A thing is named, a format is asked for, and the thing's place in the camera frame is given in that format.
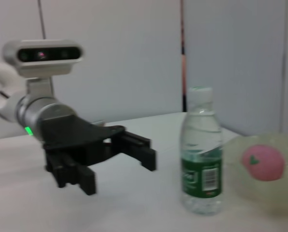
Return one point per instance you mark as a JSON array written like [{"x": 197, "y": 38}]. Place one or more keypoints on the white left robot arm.
[{"x": 32, "y": 111}]

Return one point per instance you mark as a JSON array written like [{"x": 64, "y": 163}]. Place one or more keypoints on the clear plastic water bottle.
[{"x": 201, "y": 169}]

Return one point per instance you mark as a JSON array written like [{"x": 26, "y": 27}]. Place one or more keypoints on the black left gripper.
[{"x": 78, "y": 140}]

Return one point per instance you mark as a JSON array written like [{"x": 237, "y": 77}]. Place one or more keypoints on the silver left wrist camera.
[{"x": 44, "y": 60}]

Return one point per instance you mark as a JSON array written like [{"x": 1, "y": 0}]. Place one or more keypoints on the green glass fruit plate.
[{"x": 243, "y": 183}]

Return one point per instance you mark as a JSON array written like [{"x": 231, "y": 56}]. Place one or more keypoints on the pink peach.
[{"x": 264, "y": 164}]

